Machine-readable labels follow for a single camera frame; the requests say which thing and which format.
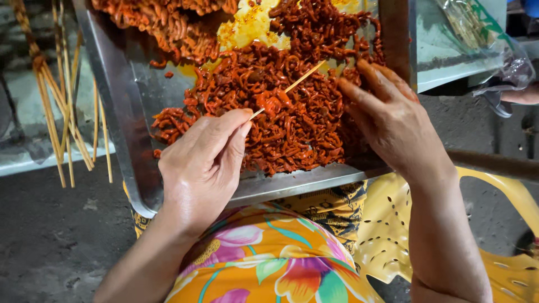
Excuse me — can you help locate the person's left hand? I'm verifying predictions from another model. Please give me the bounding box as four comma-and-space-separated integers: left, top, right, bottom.
158, 108, 253, 237

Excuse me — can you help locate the yellow patterned cloth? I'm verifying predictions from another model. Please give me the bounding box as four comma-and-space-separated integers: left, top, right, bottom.
123, 180, 368, 255

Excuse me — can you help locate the heap of red marinated meat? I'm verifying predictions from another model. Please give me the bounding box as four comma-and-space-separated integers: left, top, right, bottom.
150, 0, 386, 176

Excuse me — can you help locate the grey board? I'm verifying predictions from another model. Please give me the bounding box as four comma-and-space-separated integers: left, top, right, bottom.
416, 0, 508, 94

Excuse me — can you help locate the yellow plastic chair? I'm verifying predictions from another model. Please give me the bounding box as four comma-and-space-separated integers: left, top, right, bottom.
354, 166, 539, 303

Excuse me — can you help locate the bundle of bamboo skewers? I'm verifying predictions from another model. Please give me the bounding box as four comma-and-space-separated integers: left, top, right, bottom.
33, 0, 113, 189

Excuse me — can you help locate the red marinated meat piece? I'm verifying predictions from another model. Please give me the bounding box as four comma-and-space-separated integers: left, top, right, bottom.
256, 89, 293, 119

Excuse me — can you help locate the thin bamboo skewer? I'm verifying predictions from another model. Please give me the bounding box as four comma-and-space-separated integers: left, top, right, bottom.
248, 60, 327, 121

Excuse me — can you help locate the skewered orange marinated meat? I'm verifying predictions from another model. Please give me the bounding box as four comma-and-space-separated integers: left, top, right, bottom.
9, 0, 46, 70

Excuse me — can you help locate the clear plastic bag of skewers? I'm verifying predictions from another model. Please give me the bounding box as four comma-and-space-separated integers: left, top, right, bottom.
436, 0, 536, 118

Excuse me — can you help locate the large metal tray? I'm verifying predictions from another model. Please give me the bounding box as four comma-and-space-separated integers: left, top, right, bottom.
72, 0, 418, 219

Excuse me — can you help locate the orange floral dress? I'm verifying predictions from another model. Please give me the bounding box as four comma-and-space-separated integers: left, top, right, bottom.
164, 201, 384, 303

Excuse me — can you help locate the person's right hand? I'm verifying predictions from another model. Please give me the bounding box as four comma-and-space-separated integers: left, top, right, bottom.
337, 59, 450, 182

